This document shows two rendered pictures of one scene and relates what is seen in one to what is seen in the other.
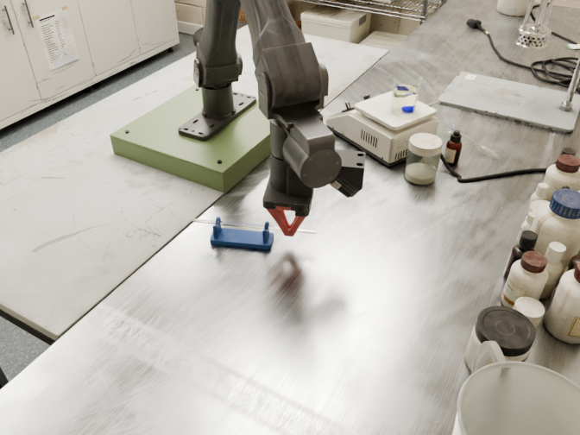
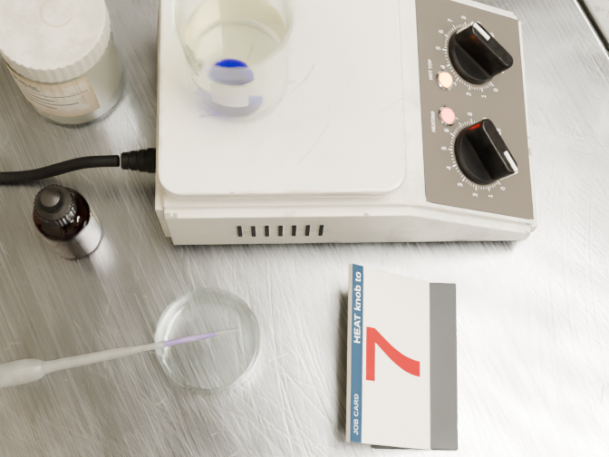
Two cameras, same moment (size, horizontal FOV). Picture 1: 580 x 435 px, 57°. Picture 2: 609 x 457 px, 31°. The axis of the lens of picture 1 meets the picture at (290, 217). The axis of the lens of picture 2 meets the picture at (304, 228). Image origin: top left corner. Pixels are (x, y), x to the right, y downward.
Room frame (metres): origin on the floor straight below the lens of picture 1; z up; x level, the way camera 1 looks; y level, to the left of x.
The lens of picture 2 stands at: (1.08, -0.38, 1.48)
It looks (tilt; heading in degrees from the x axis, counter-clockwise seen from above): 75 degrees down; 120
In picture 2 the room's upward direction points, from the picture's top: 5 degrees clockwise
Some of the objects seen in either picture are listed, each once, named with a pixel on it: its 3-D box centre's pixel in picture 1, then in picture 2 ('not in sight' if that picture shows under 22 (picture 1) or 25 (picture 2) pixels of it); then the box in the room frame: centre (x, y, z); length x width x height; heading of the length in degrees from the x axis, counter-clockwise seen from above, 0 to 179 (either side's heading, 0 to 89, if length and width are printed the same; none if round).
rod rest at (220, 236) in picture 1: (242, 232); not in sight; (0.66, 0.08, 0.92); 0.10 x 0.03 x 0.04; 82
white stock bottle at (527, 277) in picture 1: (526, 281); not in sight; (0.52, -0.32, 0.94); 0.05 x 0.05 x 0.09
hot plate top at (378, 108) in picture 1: (394, 109); (281, 80); (0.96, -0.21, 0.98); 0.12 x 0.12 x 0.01; 36
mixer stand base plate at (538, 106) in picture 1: (510, 98); not in sight; (1.17, -0.53, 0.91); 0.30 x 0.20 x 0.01; 60
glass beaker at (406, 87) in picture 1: (404, 94); (234, 39); (0.94, -0.22, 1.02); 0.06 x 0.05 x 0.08; 147
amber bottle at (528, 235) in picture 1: (521, 256); not in sight; (0.57, -0.34, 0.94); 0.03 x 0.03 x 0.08
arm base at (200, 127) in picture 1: (217, 98); not in sight; (1.00, 0.15, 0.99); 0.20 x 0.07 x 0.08; 152
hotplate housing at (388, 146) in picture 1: (383, 123); (329, 111); (0.98, -0.19, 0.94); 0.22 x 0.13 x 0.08; 36
